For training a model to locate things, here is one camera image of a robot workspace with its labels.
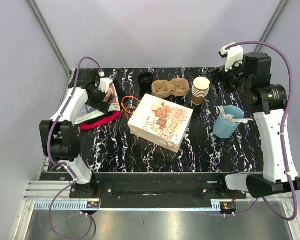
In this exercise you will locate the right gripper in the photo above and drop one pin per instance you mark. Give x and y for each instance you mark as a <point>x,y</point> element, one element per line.
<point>220,75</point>

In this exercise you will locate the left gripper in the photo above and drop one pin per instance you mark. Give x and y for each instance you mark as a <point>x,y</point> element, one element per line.
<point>102,106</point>

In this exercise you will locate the red cloth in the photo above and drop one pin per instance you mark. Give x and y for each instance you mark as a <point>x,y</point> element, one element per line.
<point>100,121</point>

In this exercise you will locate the cardboard cup carrier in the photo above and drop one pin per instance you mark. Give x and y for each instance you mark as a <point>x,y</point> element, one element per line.
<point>178,87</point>

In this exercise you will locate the paper takeout bag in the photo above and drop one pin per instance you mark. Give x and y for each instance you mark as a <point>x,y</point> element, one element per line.
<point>161,122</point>

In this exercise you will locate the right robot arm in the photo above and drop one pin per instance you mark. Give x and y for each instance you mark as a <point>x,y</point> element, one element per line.
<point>250,74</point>

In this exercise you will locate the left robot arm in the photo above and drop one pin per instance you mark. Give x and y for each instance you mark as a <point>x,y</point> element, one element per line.
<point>59,137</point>

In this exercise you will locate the black coffee lid stack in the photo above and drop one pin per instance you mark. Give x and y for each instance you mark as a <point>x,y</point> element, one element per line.
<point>145,81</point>

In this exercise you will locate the paper cup stack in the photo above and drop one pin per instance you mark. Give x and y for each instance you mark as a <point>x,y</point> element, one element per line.
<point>200,90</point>

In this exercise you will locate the blue plastic cup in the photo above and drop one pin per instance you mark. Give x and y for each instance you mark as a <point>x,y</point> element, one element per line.
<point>224,128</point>

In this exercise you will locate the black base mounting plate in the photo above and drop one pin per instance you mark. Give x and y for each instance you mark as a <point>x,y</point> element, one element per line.
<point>158,191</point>

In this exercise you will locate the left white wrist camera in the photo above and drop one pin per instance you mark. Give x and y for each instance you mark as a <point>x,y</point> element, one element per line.
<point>104,82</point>

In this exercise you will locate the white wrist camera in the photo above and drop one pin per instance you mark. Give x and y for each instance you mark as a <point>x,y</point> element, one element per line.
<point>233,54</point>
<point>104,82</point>

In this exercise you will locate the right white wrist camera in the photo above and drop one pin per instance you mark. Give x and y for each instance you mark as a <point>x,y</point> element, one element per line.
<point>233,54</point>

